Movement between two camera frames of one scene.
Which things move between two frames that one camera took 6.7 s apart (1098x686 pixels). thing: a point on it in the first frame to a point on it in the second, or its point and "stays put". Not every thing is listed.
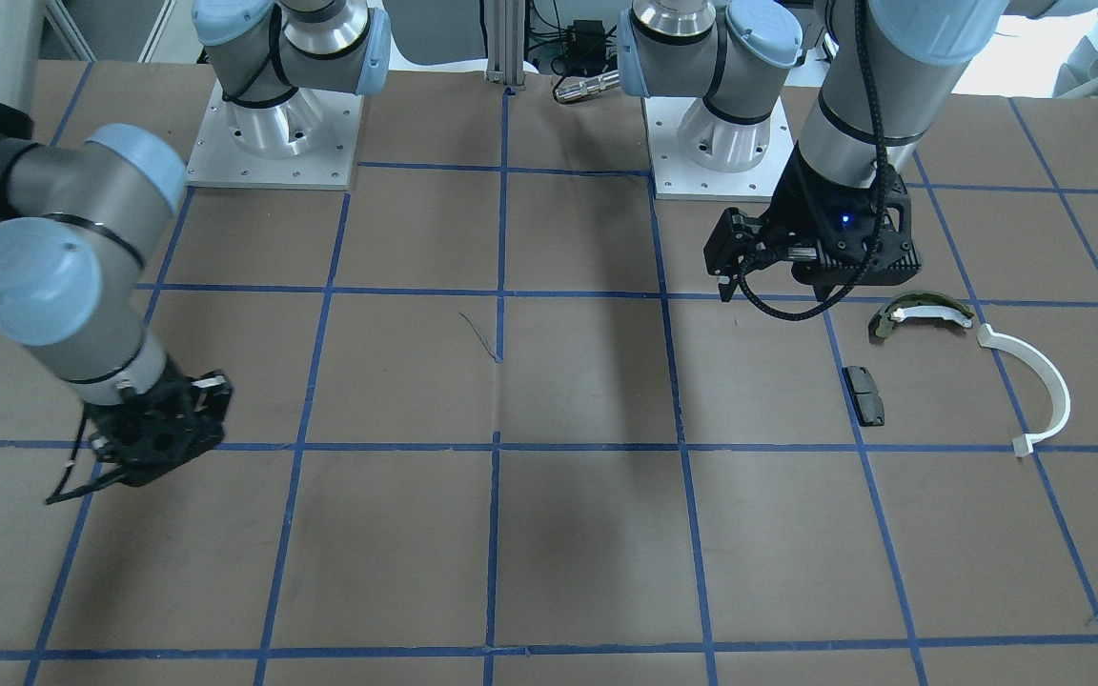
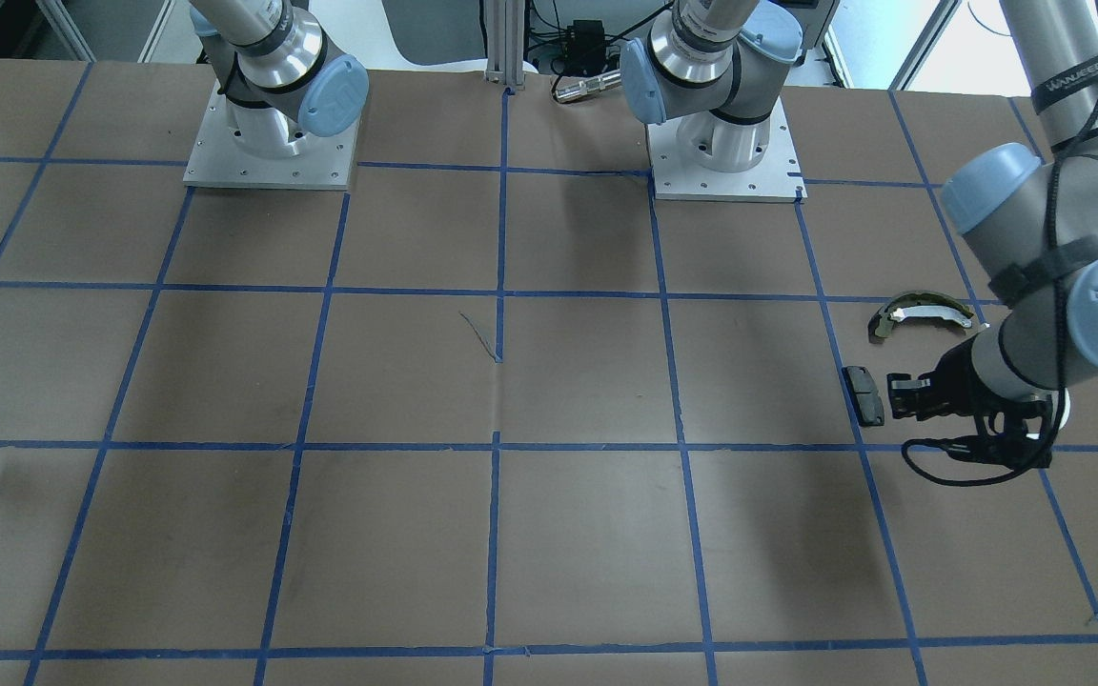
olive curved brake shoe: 921,304 stays put
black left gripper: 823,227 to 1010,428
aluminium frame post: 505,42 stays put
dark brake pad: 867,402 stays put
